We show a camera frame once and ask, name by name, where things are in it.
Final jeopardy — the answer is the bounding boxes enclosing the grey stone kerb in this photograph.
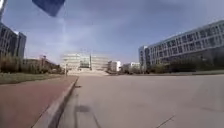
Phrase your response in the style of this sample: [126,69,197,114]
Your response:
[31,76,80,128]

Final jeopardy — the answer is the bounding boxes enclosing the group of white buildings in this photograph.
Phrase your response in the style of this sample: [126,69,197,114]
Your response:
[107,60,142,73]

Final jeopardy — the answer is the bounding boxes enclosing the red brick path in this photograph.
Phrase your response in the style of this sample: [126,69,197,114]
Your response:
[0,75,78,128]

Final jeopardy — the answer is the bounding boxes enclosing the long grey glass-fronted building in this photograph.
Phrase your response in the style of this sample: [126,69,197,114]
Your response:
[0,21,28,60]

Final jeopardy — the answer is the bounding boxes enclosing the pale wide building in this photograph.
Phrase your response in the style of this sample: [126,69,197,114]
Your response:
[60,52,110,72]

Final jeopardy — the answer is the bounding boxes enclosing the row of trees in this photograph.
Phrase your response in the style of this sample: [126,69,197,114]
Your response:
[0,54,65,75]
[118,54,224,75]

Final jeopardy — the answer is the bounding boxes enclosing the pale stone staircase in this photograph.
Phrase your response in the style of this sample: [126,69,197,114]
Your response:
[65,68,110,77]

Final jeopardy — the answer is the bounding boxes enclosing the grey paved plaza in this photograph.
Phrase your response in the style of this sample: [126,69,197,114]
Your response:
[56,73,224,128]

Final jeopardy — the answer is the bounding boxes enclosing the blue flag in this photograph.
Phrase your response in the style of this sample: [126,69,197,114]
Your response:
[31,0,67,18]

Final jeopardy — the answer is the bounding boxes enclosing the grass strip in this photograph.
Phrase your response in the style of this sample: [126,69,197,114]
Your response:
[191,69,224,76]
[0,72,65,85]

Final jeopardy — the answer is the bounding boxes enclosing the long grey office building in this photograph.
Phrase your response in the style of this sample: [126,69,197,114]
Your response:
[138,19,224,66]

